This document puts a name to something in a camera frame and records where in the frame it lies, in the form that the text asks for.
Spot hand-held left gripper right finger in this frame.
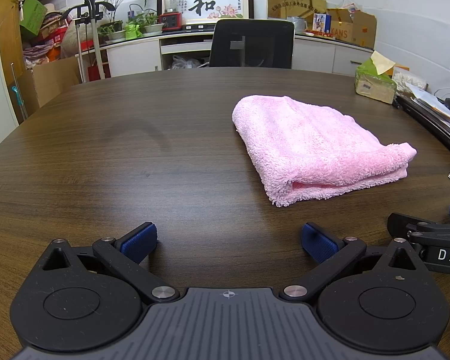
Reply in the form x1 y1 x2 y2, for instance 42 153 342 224
279 222 418 304

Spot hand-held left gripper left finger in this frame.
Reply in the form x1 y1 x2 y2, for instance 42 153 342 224
41 222 180 304

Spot pink towel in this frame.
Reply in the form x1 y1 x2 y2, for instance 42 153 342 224
232 95 418 208

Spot black folder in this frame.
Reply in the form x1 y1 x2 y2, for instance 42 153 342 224
395 95 450 163

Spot white papers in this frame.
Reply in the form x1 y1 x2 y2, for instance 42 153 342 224
404 82 450 121

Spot white textured bag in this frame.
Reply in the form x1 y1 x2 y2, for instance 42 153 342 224
392 68 429 95

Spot green tissue pack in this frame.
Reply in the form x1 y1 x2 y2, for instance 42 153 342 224
354 50 398 105

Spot large brown cardboard box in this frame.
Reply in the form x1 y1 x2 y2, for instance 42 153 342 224
25 55 82 116

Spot low white cabinet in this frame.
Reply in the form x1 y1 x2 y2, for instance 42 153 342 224
101 29 376 80

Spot clear plastic bag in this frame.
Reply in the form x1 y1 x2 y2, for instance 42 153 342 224
171 55 202 70

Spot metal pole teal clip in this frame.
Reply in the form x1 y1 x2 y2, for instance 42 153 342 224
10 62 28 121

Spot open cardboard box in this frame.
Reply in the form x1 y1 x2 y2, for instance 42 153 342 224
325 7 378 46

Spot black office chair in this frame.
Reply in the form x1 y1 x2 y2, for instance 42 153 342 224
209 19 295 70

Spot potted palm plant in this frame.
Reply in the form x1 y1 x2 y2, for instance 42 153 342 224
97 0 164 44

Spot small potted green plant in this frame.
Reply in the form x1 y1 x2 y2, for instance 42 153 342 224
128 4 166 37

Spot red base blender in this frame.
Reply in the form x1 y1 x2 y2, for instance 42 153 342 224
159 0 183 32

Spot black set-top box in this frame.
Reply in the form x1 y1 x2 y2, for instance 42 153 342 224
181 22 217 32

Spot stack of colourful boxes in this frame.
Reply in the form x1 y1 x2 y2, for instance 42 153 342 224
22 3 71 69

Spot gold plaque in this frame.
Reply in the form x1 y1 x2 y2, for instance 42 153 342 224
267 0 328 22

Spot framed lotus calligraphy picture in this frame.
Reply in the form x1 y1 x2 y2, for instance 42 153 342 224
157 0 254 28

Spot wooden shelf unit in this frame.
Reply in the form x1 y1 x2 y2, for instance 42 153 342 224
0 0 69 69

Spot green cardboard box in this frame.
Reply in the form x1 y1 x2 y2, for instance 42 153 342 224
19 0 48 39

